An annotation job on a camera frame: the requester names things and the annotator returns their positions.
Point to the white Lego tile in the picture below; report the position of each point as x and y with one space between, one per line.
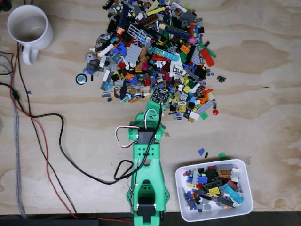
194 115

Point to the green square Lego plate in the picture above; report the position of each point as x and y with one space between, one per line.
204 115

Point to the grey studded Lego plate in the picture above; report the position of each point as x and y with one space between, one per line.
207 106

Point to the light blue long Lego piece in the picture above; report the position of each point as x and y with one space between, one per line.
168 54

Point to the grey square Lego plate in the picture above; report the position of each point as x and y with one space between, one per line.
134 53

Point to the red round Lego stud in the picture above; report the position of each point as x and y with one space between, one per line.
215 112

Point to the blue Lego slope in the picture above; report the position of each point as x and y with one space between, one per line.
201 151

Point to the grey wedge Lego plate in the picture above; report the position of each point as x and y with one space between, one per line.
195 56

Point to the orange Lego plate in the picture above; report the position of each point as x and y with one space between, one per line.
184 48

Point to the tiny black Lego piece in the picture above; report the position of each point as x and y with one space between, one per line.
206 155

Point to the small black Lego grille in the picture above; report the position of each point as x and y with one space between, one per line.
220 78

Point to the red long Lego plate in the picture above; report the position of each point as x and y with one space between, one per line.
207 57

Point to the black round Lego wheel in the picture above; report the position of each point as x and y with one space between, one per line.
81 78

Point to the white Lego window grille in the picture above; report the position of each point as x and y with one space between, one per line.
136 31

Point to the pink Lego piece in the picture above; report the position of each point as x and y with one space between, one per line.
192 40

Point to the grey round Lego piece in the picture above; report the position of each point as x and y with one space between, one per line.
90 57

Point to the dark blue long Lego plate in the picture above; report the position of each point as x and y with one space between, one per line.
177 31

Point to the green Lego brick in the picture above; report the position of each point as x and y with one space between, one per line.
221 155

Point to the black Lego slope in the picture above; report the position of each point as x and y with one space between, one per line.
211 173

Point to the brown Lego plate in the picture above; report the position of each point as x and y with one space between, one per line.
149 20

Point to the brown Lego brick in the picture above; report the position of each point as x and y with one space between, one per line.
224 173

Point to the dark blue long Lego brick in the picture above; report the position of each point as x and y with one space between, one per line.
123 15

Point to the yellow long Lego plate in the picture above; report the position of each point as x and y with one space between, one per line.
156 10

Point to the dark grey Lego plate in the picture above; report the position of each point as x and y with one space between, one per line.
188 16

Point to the yellow Lego brick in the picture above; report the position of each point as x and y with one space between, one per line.
214 191

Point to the white grey Lego brick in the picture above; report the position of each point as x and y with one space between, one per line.
235 175

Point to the white plastic bin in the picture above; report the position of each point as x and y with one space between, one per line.
184 212

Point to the dark red Lego piece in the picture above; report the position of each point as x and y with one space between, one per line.
231 184

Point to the teal long Lego piece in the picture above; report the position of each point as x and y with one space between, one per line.
232 194

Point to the grey Lego brick with holes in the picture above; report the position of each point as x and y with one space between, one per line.
225 201

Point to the dark grey Technic brick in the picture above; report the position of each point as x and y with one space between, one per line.
212 184

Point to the white ceramic mug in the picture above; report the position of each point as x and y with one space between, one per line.
47 35

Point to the black camera circuit board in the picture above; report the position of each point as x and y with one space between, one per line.
160 95

